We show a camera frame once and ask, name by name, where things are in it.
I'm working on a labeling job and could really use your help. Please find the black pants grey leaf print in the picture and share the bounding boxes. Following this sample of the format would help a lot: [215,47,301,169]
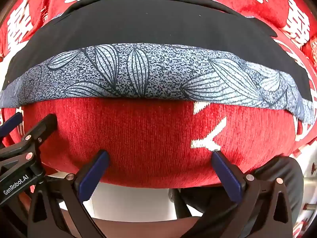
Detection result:
[0,0,315,126]

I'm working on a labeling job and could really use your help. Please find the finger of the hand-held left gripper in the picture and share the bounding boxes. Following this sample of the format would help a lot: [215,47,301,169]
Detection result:
[0,112,23,138]
[0,113,59,177]

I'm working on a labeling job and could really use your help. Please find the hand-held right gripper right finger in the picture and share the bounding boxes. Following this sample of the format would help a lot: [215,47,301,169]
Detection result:
[188,150,295,238]

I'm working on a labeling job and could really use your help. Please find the red cushion with gold ornament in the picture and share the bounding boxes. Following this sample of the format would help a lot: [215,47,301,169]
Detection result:
[303,36,317,66]

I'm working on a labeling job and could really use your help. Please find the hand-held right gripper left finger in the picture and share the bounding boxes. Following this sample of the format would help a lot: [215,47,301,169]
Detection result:
[27,149,110,238]

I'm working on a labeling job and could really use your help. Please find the red printed blanket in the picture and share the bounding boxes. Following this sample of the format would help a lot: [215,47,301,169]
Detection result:
[0,0,317,238]

